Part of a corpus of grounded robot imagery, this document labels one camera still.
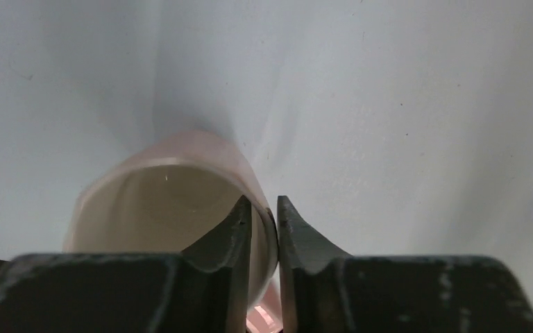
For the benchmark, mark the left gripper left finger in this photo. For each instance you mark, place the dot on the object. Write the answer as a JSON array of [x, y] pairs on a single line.
[[202, 289]]

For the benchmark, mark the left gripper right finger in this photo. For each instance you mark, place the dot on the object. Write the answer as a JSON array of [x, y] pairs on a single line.
[[326, 289]]

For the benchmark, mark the pink white mug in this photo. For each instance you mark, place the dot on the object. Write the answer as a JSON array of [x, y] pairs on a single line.
[[171, 194]]

